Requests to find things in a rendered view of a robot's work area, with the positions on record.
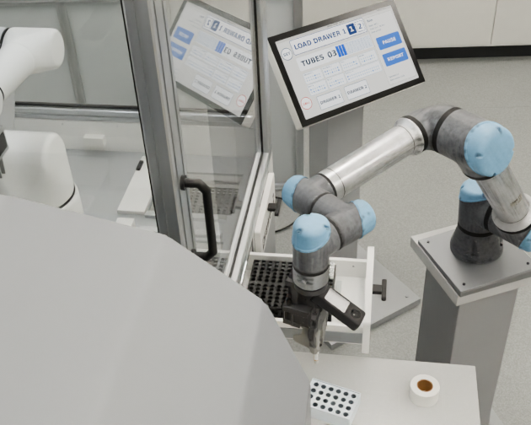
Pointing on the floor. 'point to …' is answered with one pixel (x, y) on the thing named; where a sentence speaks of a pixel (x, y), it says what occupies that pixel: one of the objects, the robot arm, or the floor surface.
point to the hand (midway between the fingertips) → (319, 347)
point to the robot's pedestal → (466, 326)
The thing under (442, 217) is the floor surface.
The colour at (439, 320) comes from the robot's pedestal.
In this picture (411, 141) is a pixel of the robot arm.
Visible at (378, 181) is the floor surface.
